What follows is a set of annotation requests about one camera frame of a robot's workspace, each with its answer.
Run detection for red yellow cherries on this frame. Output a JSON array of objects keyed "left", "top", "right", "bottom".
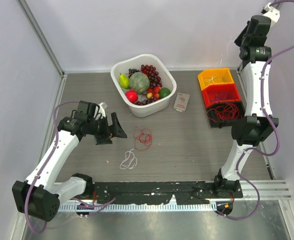
[{"left": 146, "top": 86, "right": 162, "bottom": 100}]

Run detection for green melon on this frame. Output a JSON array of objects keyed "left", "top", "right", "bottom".
[{"left": 129, "top": 72, "right": 150, "bottom": 94}]

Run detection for black storage bin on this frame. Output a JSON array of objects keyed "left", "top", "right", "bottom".
[{"left": 206, "top": 101, "right": 245, "bottom": 129}]

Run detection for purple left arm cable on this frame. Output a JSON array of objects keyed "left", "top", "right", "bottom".
[{"left": 24, "top": 100, "right": 117, "bottom": 235}]

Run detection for red apple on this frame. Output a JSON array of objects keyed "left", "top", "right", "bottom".
[{"left": 125, "top": 90, "right": 139, "bottom": 103}]

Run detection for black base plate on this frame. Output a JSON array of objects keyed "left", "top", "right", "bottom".
[{"left": 93, "top": 180, "right": 243, "bottom": 206}]

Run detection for green lime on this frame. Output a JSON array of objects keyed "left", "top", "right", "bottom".
[{"left": 159, "top": 87, "right": 171, "bottom": 99}]

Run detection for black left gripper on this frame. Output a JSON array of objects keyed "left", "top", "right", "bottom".
[{"left": 87, "top": 112, "right": 127, "bottom": 145}]

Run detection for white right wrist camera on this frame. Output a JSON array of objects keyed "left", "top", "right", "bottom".
[{"left": 261, "top": 2, "right": 280, "bottom": 27}]

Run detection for red storage bin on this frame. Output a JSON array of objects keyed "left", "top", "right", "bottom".
[{"left": 201, "top": 83, "right": 241, "bottom": 108}]

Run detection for white red card box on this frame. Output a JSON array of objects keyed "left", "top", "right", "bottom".
[{"left": 173, "top": 92, "right": 190, "bottom": 113}]

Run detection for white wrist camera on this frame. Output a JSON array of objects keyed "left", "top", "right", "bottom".
[
  {"left": 261, "top": 2, "right": 280, "bottom": 27},
  {"left": 94, "top": 102, "right": 107, "bottom": 120}
]

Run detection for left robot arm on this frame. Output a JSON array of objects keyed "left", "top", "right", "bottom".
[{"left": 12, "top": 101, "right": 127, "bottom": 222}]

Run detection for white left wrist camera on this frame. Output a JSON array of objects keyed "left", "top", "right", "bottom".
[{"left": 94, "top": 102, "right": 107, "bottom": 120}]

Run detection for aluminium rail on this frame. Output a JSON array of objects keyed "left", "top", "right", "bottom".
[{"left": 51, "top": 179, "right": 293, "bottom": 212}]

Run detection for yellow storage bin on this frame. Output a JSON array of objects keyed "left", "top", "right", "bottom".
[{"left": 197, "top": 68, "right": 234, "bottom": 91}]

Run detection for dark purple grape bunch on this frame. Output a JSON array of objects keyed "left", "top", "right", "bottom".
[{"left": 128, "top": 68, "right": 140, "bottom": 78}]

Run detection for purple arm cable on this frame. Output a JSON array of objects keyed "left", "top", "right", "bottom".
[
  {"left": 24, "top": 100, "right": 117, "bottom": 235},
  {"left": 216, "top": 0, "right": 294, "bottom": 221}
]

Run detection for green pear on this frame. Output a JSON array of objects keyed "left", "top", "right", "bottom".
[{"left": 119, "top": 74, "right": 130, "bottom": 90}]

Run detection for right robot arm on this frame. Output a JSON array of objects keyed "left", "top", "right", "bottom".
[{"left": 212, "top": 12, "right": 280, "bottom": 198}]

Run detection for white plastic basket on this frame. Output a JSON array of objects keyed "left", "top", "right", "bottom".
[{"left": 110, "top": 53, "right": 177, "bottom": 118}]

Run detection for cable bundle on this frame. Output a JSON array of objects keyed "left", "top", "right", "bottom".
[{"left": 132, "top": 126, "right": 153, "bottom": 152}]

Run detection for dark red grapes front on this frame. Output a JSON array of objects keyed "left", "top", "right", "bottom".
[{"left": 133, "top": 96, "right": 160, "bottom": 106}]

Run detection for red grape bunch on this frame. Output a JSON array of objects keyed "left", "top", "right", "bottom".
[{"left": 140, "top": 64, "right": 163, "bottom": 88}]

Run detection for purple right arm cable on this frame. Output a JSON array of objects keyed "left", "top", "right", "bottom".
[{"left": 216, "top": 0, "right": 294, "bottom": 221}]

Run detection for white cable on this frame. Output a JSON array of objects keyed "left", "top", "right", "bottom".
[
  {"left": 203, "top": 74, "right": 225, "bottom": 85},
  {"left": 119, "top": 148, "right": 139, "bottom": 170}
]

